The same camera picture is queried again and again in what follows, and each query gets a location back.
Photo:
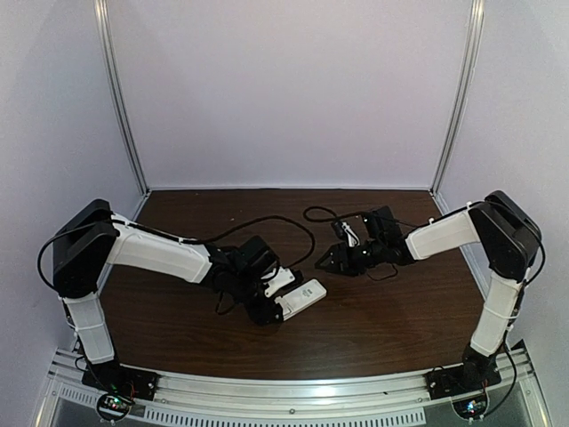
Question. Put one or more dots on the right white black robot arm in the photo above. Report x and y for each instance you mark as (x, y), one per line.
(510, 239)

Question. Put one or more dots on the aluminium frame post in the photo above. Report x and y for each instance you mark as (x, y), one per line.
(468, 65)
(117, 97)

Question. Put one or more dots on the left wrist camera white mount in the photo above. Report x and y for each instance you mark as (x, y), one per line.
(279, 278)

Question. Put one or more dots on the right aluminium frame post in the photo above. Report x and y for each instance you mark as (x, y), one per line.
(468, 65)

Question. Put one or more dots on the left aluminium frame post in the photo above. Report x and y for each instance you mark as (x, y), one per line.
(117, 97)

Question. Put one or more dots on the white remote control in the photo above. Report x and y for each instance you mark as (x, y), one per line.
(301, 298)

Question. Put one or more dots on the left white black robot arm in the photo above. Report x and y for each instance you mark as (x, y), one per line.
(97, 237)

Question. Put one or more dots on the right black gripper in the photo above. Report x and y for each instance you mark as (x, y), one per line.
(338, 251)

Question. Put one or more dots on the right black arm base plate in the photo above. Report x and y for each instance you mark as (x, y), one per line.
(446, 382)

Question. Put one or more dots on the round circuit board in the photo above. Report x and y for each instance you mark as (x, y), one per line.
(112, 408)
(471, 408)

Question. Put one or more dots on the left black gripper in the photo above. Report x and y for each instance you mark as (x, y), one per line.
(263, 316)

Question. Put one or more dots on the right round circuit board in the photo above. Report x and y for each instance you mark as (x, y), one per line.
(471, 408)

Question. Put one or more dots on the left round circuit board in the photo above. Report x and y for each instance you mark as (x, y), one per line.
(112, 408)

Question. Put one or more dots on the curved aluminium front rail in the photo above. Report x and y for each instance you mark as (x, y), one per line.
(385, 400)

